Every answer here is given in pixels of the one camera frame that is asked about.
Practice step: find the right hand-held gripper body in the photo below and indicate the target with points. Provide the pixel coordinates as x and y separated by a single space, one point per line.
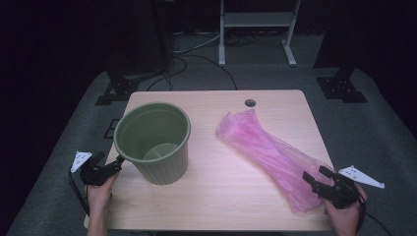
344 191

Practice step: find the person's left hand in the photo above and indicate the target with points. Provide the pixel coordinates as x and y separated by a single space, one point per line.
100 195

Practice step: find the person's right hand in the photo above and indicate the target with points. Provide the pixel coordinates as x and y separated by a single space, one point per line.
344 216

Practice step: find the white metal stand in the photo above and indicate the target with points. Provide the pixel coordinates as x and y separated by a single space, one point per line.
259 19

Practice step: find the green plastic trash bin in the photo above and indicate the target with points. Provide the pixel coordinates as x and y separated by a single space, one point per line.
170 165

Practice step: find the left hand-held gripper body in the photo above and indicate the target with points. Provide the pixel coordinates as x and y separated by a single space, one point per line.
93 173

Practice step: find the pink plastic bag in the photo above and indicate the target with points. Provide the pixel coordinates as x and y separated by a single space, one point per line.
262 144

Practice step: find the black stand base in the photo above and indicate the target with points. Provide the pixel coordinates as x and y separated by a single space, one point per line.
341 88
116 90

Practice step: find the black floor frame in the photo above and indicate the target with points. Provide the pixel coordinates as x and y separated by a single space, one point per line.
109 128

